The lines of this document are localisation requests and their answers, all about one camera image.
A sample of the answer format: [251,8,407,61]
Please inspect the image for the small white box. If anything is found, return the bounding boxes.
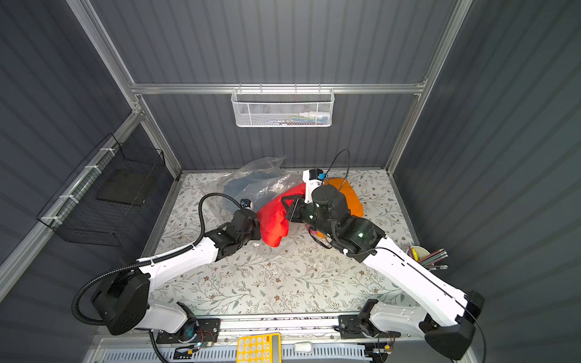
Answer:
[294,342,313,354]

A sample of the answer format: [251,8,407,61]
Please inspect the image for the white wire mesh basket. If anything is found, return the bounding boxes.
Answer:
[231,89,335,128]

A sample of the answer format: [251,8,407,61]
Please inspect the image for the grey blue folded garment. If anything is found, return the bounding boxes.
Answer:
[220,169,287,211]

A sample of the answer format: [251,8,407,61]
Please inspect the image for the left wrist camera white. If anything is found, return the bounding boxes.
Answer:
[240,198,253,210]

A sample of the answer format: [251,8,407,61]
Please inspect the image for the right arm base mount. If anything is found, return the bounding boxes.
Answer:
[333,299,401,340]

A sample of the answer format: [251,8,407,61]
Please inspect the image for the cup with pens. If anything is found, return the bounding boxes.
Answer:
[407,246,449,272]

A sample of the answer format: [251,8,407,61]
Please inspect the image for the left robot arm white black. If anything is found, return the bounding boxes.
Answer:
[91,209,261,341]

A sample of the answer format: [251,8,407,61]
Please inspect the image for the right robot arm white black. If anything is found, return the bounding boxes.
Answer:
[281,185,484,361]

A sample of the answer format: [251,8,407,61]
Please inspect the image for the white bottle in basket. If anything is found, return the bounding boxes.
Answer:
[299,111,331,119]

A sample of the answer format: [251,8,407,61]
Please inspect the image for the yellow calculator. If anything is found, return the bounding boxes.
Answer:
[236,333,282,363]

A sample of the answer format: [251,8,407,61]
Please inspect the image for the black wire mesh basket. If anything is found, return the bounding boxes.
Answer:
[37,136,166,247]

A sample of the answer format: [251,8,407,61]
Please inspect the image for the red garment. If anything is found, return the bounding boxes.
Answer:
[257,183,306,247]

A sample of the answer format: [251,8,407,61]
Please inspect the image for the left black corrugated cable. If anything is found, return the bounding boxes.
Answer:
[70,192,246,327]

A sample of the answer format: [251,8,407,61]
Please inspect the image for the clear plastic vacuum bag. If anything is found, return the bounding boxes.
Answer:
[207,157,305,247]

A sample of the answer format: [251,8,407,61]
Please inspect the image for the orange trousers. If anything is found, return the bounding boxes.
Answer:
[325,178,365,217]

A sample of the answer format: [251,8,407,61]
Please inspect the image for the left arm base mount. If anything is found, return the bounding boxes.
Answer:
[156,302,221,347]

